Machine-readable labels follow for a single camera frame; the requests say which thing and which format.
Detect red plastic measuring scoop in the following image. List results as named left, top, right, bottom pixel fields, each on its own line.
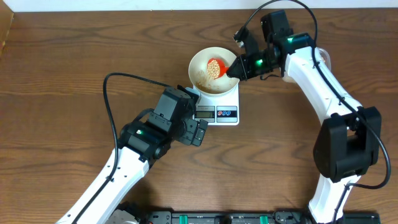
left=206, top=58, right=228, bottom=79

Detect soybeans in bowl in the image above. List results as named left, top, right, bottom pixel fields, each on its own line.
left=195, top=69, right=239, bottom=94

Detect white digital kitchen scale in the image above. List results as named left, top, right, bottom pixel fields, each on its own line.
left=193, top=85, right=240, bottom=126

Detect white round bowl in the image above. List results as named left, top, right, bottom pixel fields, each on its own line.
left=188, top=47, right=239, bottom=96

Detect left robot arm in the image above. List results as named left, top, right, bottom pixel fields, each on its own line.
left=58, top=86, right=208, bottom=223

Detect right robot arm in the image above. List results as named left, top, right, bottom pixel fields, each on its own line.
left=226, top=10, right=381, bottom=223

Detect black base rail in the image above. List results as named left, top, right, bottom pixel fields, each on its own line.
left=114, top=210, right=382, bottom=224

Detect clear plastic container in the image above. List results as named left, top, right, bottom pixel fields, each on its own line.
left=282, top=48, right=331, bottom=84

